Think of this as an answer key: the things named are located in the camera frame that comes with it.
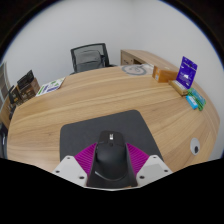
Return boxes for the desk cable grommet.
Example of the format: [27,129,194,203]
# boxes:
[190,138,200,155]

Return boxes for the green white leaflet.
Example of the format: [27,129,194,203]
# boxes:
[36,78,65,96]

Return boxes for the orange cardboard box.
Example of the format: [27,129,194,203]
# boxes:
[152,67,178,83]

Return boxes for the small tan box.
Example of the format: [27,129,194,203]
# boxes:
[169,80,188,96]

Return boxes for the black mesh office chair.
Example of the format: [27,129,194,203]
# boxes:
[70,43,114,73]

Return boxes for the gripper right finger magenta ridged pad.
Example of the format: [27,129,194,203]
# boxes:
[126,143,172,187]

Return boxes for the dark brown display boxes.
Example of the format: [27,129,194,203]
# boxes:
[9,70,40,105]

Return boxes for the gripper left finger magenta ridged pad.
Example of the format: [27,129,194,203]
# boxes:
[53,143,97,187]

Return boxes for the black computer mouse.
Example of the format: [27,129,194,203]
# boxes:
[87,130,137,189]

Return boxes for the purple upright card box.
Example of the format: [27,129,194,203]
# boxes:
[176,56,197,89]

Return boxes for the wooden side cabinet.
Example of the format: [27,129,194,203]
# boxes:
[121,49,178,71]

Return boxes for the green flat package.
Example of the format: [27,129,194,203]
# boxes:
[188,88,206,111]

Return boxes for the dark grey mouse pad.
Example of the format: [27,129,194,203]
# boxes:
[60,110,163,160]

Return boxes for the small blue box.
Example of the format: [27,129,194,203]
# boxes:
[186,96,198,109]

